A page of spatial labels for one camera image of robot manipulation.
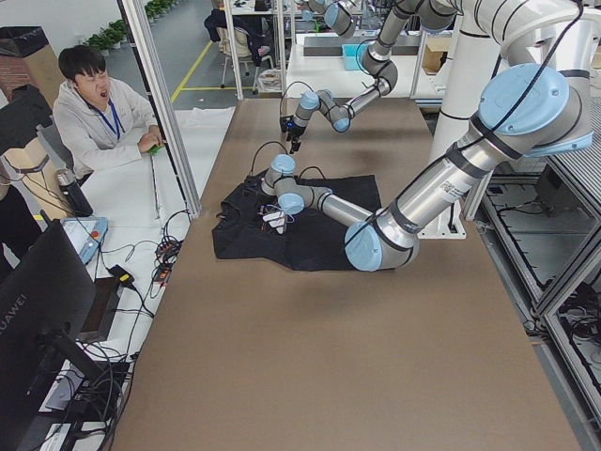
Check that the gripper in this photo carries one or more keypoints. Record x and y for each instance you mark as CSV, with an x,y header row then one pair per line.
x,y
295,135

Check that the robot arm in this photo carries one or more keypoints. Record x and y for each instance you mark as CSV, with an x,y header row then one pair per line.
x,y
321,83
527,109

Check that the blue plastic bin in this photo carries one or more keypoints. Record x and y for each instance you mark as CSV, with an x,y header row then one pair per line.
x,y
352,55

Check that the reacher grabber stick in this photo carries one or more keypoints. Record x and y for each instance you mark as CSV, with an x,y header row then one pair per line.
x,y
157,205

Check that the orange USB hub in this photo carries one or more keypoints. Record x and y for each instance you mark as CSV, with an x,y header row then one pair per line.
x,y
166,255

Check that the cardboard box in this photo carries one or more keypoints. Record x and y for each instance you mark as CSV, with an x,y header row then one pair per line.
x,y
435,53

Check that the seated man in hoodie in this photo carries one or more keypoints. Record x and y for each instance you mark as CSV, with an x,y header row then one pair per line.
x,y
102,121

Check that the black power adapter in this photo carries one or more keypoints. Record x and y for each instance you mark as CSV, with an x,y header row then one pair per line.
x,y
124,277

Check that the black water bottle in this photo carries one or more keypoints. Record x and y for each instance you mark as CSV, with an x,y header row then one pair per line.
x,y
71,190

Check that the blue teach pendant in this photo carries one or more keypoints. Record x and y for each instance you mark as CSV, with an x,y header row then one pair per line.
x,y
85,234

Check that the black Huawei monitor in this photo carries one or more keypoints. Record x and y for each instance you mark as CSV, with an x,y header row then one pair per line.
x,y
44,305

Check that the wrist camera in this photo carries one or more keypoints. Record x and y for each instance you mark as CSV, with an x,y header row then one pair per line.
x,y
286,123

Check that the aluminium frame post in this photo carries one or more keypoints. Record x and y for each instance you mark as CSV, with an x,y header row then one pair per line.
x,y
140,38

